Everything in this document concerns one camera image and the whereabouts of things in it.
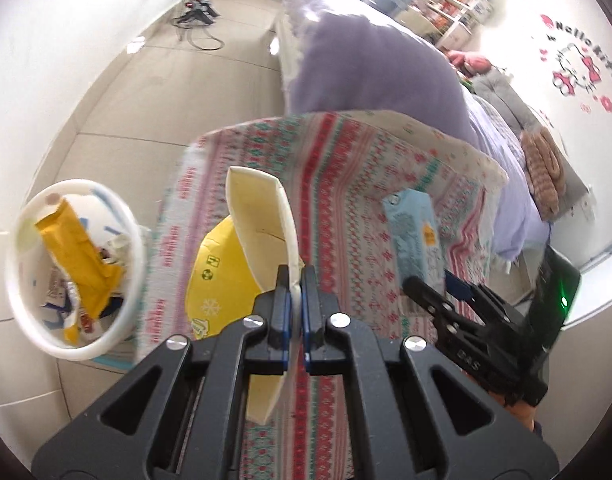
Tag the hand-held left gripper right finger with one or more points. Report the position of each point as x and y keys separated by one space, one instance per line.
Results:
x=308 y=310

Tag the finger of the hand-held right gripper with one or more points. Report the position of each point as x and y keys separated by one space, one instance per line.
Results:
x=458 y=287
x=425 y=297

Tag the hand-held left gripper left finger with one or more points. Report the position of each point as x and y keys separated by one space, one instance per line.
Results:
x=286 y=310

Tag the light blue carton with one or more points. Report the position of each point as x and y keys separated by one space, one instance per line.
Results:
x=410 y=230

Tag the yellow and white carton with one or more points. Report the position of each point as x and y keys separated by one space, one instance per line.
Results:
x=256 y=220

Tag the mustard yellow wrapper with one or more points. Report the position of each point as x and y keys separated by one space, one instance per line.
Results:
x=76 y=250

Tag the white dotted wastebasket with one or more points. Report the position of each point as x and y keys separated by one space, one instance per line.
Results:
x=21 y=240

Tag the person's right forearm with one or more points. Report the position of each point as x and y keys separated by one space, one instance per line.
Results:
x=525 y=415

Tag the patterned blanket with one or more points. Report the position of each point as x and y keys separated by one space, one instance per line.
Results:
x=346 y=185

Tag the brown fluffy blanket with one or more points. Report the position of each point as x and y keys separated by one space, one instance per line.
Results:
x=543 y=170

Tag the white crumpled tissue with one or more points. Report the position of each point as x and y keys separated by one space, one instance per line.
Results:
x=117 y=249

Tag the pale blue mat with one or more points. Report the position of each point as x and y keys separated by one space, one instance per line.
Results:
x=113 y=362

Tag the grey pillow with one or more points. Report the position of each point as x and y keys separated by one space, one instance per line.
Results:
x=505 y=97

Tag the small yellow wrapper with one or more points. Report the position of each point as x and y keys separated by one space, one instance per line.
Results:
x=71 y=332

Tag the pink plush toy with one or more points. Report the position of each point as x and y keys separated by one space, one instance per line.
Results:
x=468 y=62

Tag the purple blanket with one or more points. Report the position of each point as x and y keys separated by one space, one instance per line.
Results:
x=366 y=60

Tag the white shelf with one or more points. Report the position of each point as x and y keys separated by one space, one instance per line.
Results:
x=455 y=0

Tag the black power strip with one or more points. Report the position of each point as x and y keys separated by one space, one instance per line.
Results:
x=201 y=9

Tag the cartoon cat wall sticker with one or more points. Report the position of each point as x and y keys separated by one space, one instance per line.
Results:
x=580 y=65

